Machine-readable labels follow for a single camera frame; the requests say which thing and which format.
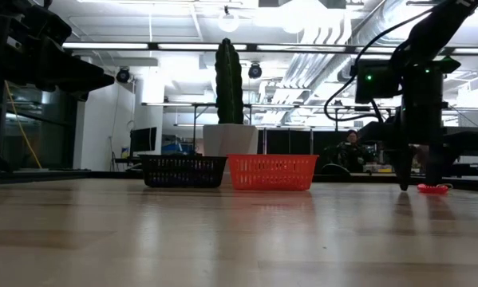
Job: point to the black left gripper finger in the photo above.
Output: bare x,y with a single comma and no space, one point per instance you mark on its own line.
91,77
77,95

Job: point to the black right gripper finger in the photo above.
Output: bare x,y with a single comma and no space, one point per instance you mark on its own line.
403,167
435,165

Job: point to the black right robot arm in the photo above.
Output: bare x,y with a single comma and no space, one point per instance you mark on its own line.
442,28

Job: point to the black ceiling spot lamp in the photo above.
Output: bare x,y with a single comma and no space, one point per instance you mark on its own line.
123,75
255,71

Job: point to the person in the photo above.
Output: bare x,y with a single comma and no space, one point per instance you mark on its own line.
352,137

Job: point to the black chair back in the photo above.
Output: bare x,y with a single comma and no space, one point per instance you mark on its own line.
336,170

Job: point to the white yellow bottle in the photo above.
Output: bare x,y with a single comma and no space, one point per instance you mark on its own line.
125,152

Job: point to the black computer monitor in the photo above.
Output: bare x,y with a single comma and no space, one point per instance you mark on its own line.
143,139

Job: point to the black partition panel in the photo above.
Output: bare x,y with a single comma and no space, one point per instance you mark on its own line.
286,141

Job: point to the orange plastic mesh basket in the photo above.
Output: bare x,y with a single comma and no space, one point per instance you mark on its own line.
272,171

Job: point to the black plastic mesh basket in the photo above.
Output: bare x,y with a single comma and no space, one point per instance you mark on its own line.
182,171

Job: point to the black overhead light bar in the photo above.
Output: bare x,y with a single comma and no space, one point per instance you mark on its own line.
302,49

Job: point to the green cactus plant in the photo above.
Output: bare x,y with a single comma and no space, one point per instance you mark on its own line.
229,83

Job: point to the round white ceiling lamp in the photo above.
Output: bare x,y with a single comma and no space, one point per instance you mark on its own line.
228,22

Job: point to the white plant pot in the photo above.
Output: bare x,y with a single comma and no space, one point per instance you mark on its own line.
230,139

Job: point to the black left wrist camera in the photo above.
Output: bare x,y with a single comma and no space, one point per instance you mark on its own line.
49,26

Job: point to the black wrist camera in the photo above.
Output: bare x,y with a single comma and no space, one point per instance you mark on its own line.
378,83
49,26

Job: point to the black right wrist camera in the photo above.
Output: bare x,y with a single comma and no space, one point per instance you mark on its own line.
378,83

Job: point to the black background table frame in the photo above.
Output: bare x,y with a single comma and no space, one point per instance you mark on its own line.
336,119

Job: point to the silver ceiling duct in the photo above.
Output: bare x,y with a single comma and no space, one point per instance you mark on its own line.
382,20

